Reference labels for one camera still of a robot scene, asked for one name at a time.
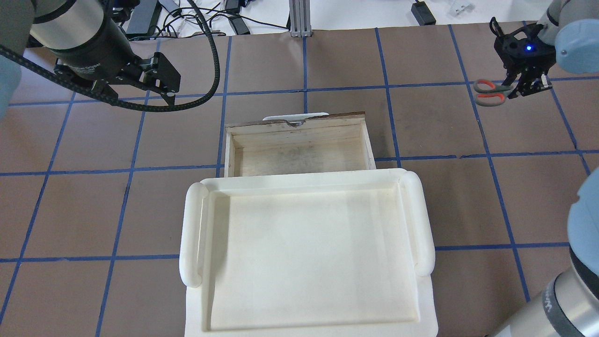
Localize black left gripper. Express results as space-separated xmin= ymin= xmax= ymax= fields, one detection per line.
xmin=55 ymin=51 xmax=181 ymax=105

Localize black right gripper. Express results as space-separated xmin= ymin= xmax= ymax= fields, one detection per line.
xmin=489 ymin=17 xmax=556 ymax=99

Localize grey orange scissors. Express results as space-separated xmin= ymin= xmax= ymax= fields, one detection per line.
xmin=473 ymin=79 xmax=515 ymax=107

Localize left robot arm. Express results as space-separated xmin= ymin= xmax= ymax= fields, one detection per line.
xmin=1 ymin=0 xmax=181 ymax=116

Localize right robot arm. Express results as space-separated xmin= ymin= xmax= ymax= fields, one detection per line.
xmin=473 ymin=0 xmax=599 ymax=337

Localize black power adapter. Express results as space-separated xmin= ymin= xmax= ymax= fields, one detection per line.
xmin=410 ymin=0 xmax=437 ymax=26

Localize white plastic tray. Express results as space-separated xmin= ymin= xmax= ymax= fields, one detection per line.
xmin=179 ymin=168 xmax=438 ymax=337

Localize black corrugated cable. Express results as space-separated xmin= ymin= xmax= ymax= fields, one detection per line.
xmin=0 ymin=0 xmax=221 ymax=112

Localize wooden drawer with white handle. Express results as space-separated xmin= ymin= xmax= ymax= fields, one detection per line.
xmin=223 ymin=111 xmax=376 ymax=177

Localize aluminium frame post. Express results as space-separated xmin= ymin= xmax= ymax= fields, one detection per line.
xmin=289 ymin=0 xmax=313 ymax=37

